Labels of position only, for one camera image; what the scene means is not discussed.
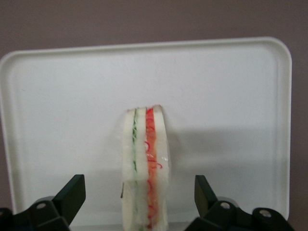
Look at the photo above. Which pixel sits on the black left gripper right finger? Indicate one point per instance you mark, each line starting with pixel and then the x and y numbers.
pixel 216 216

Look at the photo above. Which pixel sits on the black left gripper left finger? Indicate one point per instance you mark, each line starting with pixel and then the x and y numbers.
pixel 60 209

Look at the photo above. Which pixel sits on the triangle sandwich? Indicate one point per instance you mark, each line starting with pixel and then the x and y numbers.
pixel 142 156

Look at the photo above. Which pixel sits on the cream plastic tray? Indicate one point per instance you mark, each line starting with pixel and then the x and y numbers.
pixel 72 108

